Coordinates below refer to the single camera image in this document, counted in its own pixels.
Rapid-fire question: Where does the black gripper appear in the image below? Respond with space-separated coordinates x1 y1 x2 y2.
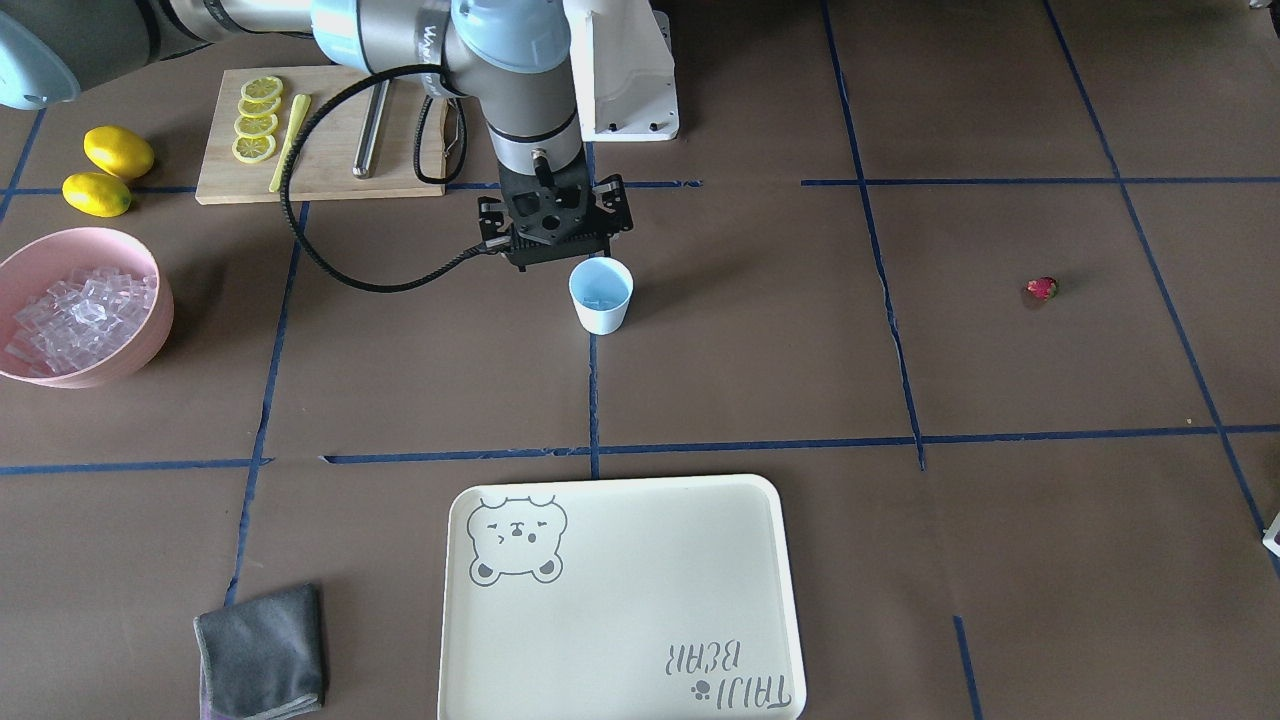
477 165 634 272

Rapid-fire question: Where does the red strawberry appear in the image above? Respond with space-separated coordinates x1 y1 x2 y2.
1025 275 1059 302

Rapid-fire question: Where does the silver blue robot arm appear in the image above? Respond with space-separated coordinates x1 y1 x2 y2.
1 1 632 269

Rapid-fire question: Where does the light blue plastic cup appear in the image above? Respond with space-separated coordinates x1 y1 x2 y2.
568 258 634 336

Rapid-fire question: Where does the pile of clear ice cubes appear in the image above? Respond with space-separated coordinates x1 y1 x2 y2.
3 266 160 377

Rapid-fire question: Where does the steel muddler black tip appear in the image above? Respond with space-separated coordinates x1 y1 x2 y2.
351 79 390 181

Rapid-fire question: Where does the bamboo cutting board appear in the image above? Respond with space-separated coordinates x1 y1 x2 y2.
195 67 445 206

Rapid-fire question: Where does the yellow plastic knife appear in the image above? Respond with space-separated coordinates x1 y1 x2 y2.
268 94 312 193

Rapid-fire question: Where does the lemon slice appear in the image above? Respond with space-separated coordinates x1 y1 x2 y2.
239 76 285 102
234 113 279 138
237 96 282 118
230 135 276 165

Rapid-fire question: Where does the cream bear serving tray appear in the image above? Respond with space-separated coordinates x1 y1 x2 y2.
436 474 806 719

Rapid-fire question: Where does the whole yellow lemon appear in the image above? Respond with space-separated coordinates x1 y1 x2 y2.
82 126 155 181
61 172 133 218

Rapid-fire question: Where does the grey folded cloth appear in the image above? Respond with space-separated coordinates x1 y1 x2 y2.
193 583 326 719

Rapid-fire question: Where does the pink bowl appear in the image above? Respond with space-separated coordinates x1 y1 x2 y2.
1 227 174 389

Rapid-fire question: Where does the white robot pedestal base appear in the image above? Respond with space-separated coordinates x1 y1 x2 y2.
563 1 680 143

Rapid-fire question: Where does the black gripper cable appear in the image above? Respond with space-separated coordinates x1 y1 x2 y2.
279 64 516 295

